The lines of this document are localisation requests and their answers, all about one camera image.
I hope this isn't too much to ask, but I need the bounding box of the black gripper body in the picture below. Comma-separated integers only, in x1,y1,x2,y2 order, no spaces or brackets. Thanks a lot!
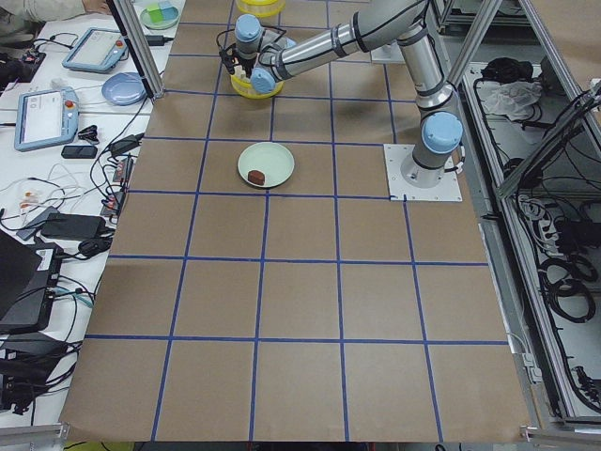
220,43,256,73

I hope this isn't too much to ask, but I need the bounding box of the side yellow-rimmed bamboo steamer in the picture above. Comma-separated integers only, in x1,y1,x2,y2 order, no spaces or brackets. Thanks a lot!
235,0,286,18

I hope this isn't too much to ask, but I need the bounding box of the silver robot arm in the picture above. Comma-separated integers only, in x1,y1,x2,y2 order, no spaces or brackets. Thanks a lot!
217,1,464,189

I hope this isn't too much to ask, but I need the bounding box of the centre yellow-rimmed bamboo steamer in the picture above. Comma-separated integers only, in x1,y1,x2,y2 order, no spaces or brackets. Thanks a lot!
230,73,284,100

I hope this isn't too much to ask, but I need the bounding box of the plate with coloured blocks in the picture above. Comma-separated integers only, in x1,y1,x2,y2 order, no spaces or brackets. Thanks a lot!
140,1,180,30

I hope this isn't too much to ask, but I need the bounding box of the blue plate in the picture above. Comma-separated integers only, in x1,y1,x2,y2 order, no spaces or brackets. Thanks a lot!
101,72,146,106

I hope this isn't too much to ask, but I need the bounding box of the light green plate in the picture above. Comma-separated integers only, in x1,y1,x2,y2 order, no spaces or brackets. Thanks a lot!
238,142,295,189

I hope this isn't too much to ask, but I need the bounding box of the brown bun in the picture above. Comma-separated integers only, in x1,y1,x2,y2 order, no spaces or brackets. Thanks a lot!
247,170,266,186

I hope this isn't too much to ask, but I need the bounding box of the far teach pendant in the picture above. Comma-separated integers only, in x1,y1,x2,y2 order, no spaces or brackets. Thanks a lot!
62,27,127,73

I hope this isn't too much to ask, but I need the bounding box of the teach pendant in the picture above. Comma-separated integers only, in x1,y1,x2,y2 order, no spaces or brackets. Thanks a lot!
62,27,127,73
14,87,79,152

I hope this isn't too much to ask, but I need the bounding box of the near teach pendant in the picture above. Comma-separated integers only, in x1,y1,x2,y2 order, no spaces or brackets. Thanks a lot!
14,87,79,152

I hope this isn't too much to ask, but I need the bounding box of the black power adapter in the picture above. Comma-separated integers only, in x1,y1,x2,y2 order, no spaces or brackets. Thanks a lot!
40,213,105,241

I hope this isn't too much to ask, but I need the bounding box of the black laptop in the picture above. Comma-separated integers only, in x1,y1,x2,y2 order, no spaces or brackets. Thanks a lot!
1,232,63,334

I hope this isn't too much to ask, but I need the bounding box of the aluminium frame post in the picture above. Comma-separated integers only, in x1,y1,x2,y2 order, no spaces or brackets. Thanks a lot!
107,0,164,102

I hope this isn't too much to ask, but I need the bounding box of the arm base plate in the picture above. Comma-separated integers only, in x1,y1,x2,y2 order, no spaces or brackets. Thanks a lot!
383,144,463,203

